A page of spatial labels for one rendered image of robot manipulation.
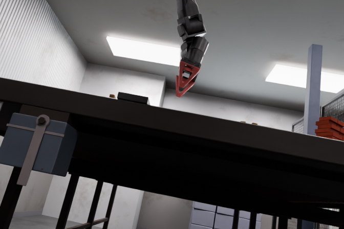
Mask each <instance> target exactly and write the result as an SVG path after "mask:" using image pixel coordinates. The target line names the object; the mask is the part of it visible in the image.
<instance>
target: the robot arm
mask: <svg viewBox="0 0 344 229"><path fill-rule="evenodd" d="M176 1H177V15H178V19H177V23H178V26H177V30H178V33H179V36H180V37H182V40H183V44H182V45H181V58H182V59H181V60H180V63H179V76H178V75H176V96H177V97H181V96H182V95H183V94H184V93H185V92H186V91H188V90H189V89H190V88H191V87H192V86H193V85H194V83H195V80H196V78H197V76H198V73H199V71H200V67H201V65H202V64H201V62H202V59H203V56H204V55H205V52H206V50H207V47H208V45H209V42H208V40H207V39H205V37H202V36H203V35H205V34H206V33H207V32H206V29H205V27H204V24H203V20H202V15H201V13H200V11H199V7H198V5H197V3H196V0H176ZM188 17H190V18H188ZM184 72H185V73H187V74H190V75H189V78H187V77H184V76H183V77H182V74H184ZM187 84H188V86H187V87H186V88H185V89H184V90H183V91H182V92H181V93H179V87H181V88H184V87H185V86H186V85H187Z"/></svg>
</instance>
